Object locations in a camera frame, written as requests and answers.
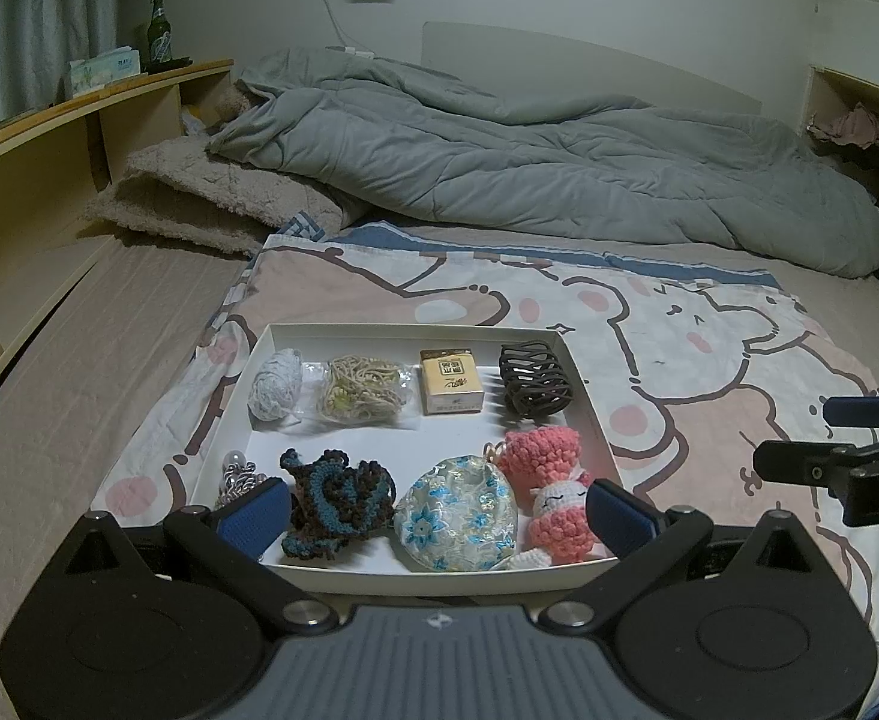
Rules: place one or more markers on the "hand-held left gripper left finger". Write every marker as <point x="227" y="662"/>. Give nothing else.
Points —
<point x="255" y="521"/>

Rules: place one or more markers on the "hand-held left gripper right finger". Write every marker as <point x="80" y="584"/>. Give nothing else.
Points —
<point x="623" y="521"/>

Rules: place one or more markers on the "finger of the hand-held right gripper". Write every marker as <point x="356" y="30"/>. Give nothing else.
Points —
<point x="799" y="461"/>
<point x="859" y="411"/>

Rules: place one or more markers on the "dark blue black scrunchie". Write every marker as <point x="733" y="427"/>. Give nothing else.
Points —
<point x="334" y="499"/>

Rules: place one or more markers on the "pink crochet doll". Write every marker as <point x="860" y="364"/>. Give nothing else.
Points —
<point x="544" y="457"/>

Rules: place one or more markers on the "white yarn ball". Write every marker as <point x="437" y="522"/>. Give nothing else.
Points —
<point x="276" y="386"/>

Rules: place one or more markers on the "blue floral fabric pouch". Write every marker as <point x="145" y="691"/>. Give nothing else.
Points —
<point x="454" y="514"/>

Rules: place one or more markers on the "white shallow cardboard box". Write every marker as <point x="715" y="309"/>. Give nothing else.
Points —
<point x="447" y="439"/>

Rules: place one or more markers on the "small yellow box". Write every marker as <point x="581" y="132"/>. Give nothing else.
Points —
<point x="450" y="382"/>

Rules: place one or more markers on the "cartoon printed blanket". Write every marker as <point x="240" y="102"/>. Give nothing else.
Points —
<point x="709" y="360"/>

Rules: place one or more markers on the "pink clothes pile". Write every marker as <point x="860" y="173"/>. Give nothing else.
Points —
<point x="859" y="127"/>

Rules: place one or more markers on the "wooden open shelf unit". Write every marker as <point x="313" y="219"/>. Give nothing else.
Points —
<point x="829" y="90"/>

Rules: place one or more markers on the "grey duvet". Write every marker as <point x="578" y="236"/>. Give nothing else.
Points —
<point x="522" y="157"/>

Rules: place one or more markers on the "wooden bedside shelf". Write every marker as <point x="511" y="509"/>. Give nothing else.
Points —
<point x="19" y="225"/>

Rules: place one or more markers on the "tissue pack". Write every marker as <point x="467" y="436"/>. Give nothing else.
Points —
<point x="102" y="73"/>

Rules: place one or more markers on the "green glass bottle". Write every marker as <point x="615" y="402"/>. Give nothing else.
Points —
<point x="156" y="34"/>

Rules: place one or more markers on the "grey curtain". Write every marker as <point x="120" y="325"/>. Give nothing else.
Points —
<point x="27" y="52"/>

